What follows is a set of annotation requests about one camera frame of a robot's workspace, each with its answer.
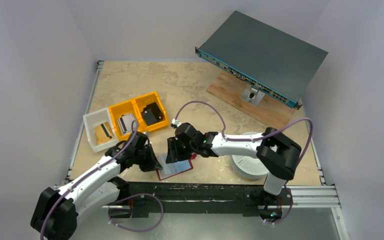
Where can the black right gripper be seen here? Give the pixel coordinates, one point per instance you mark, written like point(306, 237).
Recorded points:
point(179, 147)

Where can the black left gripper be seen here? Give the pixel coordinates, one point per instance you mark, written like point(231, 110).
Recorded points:
point(152, 164)

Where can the red leather card holder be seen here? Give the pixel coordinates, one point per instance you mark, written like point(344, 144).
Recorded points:
point(172, 169)

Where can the white VIP credit card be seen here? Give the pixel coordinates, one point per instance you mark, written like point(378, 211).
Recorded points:
point(128, 119)

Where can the gold card with black stripe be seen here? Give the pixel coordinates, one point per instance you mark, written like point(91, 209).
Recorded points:
point(103, 133)

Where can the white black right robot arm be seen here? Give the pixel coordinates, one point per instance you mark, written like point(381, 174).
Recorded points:
point(277, 152)

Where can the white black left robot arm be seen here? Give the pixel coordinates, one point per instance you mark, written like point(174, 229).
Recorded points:
point(60, 210)

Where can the black square part in bin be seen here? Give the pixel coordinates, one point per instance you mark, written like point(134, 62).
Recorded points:
point(152, 114)

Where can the yellow double compartment bin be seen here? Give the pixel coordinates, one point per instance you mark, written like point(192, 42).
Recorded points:
point(136, 106)

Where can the white plastic bin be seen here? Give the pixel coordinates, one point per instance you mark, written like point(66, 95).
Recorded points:
point(91, 120)

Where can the white filament spool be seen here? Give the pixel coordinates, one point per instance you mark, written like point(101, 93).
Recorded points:
point(248, 167)

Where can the wooden board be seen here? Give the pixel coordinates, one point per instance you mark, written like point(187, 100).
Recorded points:
point(269, 112)

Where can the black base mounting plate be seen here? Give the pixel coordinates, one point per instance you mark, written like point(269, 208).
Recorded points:
point(139, 199)

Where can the grey metal bracket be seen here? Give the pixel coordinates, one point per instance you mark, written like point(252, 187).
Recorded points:
point(252, 96)

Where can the grey blue network switch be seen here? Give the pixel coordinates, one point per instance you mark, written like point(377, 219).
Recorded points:
point(270, 60)

